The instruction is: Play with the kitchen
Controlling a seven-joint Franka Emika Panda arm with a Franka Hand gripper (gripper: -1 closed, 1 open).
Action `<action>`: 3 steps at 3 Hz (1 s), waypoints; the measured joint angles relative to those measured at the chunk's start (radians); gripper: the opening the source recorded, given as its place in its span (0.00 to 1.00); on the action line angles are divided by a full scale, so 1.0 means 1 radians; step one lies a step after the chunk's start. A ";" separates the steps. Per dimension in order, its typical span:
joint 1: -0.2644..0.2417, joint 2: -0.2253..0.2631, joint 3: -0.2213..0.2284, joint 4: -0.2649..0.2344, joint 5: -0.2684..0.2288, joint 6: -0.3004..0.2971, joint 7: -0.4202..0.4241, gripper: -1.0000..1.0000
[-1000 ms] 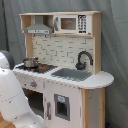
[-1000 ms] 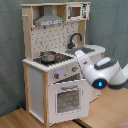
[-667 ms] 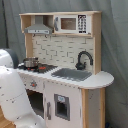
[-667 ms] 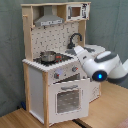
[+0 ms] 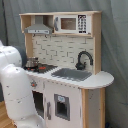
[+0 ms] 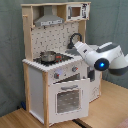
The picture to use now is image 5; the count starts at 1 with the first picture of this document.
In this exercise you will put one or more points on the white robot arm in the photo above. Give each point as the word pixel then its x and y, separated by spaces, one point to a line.
pixel 16 88

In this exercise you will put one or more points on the wooden toy kitchen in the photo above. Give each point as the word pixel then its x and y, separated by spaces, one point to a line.
pixel 87 98

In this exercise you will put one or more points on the grey toy sink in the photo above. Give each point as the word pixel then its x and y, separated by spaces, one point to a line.
pixel 72 74

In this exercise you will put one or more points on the black toy faucet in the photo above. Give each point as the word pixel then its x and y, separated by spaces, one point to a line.
pixel 82 57

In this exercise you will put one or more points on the black toy stovetop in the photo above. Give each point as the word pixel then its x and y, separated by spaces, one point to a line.
pixel 40 68

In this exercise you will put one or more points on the silver toy pot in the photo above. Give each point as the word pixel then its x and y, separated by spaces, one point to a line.
pixel 32 62

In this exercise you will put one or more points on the right red stove knob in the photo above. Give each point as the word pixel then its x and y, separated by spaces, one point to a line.
pixel 33 84

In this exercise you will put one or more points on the toy microwave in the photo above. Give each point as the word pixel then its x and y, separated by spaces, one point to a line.
pixel 74 24

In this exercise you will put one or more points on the grey ice dispenser panel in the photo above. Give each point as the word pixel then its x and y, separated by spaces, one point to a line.
pixel 62 107

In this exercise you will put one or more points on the grey range hood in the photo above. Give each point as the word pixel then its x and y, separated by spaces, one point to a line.
pixel 39 27

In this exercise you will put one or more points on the grey cupboard door handle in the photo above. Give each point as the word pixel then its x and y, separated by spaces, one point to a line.
pixel 49 111

